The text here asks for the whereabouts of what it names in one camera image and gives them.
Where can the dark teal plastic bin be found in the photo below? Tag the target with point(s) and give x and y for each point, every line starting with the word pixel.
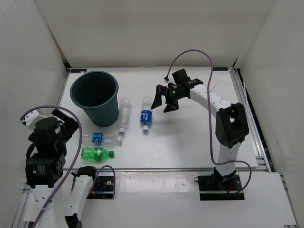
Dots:
pixel 96 93

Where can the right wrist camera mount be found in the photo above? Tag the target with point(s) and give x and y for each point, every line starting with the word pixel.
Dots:
pixel 167 80

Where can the green plastic soda bottle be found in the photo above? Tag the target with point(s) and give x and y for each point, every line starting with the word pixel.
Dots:
pixel 96 153

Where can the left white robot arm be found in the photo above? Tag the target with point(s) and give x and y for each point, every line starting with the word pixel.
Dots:
pixel 60 196

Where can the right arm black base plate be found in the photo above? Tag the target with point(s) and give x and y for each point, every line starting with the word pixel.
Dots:
pixel 211 190

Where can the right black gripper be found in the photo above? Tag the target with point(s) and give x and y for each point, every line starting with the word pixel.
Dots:
pixel 162 90

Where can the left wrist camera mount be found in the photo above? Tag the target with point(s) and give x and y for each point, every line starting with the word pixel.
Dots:
pixel 32 118

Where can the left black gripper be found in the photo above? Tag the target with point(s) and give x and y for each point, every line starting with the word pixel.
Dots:
pixel 70 123

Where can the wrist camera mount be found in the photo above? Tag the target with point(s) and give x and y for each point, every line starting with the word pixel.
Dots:
pixel 167 80
pixel 32 118

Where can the clear bottle blue label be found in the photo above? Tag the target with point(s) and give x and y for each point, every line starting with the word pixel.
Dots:
pixel 101 139
pixel 146 114

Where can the clear bottle blue label lying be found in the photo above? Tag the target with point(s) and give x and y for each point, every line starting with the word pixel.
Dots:
pixel 101 139

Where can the clear unlabelled plastic bottle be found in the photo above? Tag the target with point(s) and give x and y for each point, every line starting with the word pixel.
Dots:
pixel 124 115

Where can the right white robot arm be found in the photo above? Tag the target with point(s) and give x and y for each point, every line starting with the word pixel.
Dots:
pixel 231 125

